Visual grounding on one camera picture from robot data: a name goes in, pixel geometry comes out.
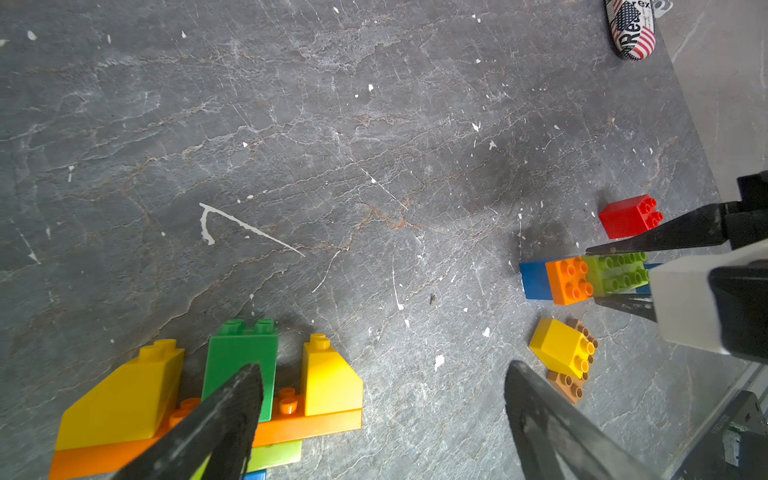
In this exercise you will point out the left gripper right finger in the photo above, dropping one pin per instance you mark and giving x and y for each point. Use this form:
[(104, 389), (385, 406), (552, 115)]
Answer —
[(547, 429)]

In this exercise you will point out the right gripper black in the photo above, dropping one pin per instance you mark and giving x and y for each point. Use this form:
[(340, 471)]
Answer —
[(742, 223)]

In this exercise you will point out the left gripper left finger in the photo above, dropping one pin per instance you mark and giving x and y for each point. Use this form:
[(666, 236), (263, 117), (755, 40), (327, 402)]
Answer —
[(216, 436)]

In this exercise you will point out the brown lego plate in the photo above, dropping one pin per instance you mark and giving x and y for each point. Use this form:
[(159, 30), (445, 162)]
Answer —
[(571, 387)]

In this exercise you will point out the red lego brick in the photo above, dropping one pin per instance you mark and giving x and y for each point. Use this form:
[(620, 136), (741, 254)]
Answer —
[(630, 217)]

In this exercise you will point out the light green lego plate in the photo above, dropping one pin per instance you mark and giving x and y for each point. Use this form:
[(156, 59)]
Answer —
[(614, 274)]

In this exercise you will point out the dark green lego brick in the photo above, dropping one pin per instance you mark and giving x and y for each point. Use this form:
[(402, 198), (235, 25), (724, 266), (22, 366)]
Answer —
[(236, 345)]

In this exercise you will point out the yellow lego brick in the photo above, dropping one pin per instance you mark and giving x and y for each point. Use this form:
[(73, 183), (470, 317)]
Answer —
[(130, 404), (328, 382), (561, 348)]

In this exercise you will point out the orange 2x4 lego plate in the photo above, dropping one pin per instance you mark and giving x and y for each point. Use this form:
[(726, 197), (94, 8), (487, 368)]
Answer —
[(289, 423)]

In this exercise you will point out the small blue lego brick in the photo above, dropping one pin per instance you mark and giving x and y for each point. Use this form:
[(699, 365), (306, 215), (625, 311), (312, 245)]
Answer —
[(536, 281)]

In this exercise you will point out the lime green lego plate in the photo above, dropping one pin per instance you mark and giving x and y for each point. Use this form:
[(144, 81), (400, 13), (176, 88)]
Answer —
[(265, 457)]

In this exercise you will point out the blue lego block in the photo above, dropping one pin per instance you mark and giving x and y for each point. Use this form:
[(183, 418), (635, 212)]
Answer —
[(256, 475)]

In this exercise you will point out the flag pattern can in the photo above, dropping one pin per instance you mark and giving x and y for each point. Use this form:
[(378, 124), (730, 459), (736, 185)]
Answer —
[(631, 25)]

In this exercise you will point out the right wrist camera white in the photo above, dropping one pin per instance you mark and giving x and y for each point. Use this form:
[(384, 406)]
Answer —
[(716, 303)]

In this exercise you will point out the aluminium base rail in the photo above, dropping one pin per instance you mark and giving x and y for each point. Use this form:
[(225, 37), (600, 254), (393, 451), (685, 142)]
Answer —
[(733, 443)]

